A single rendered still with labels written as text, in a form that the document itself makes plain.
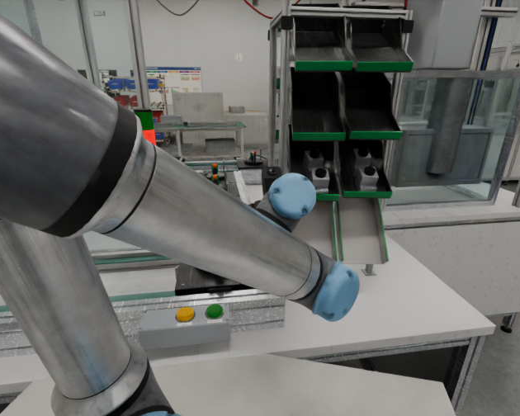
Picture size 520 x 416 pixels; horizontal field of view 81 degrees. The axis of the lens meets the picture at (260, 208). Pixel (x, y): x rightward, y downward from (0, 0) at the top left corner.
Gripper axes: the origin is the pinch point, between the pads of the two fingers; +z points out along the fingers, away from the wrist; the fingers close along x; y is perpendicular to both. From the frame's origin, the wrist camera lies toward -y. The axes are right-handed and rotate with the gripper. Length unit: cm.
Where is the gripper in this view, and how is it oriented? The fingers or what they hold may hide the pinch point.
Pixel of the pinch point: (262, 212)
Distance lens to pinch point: 83.4
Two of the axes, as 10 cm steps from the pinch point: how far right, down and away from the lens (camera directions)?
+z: -1.4, 1.6, 9.8
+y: 0.2, 9.9, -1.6
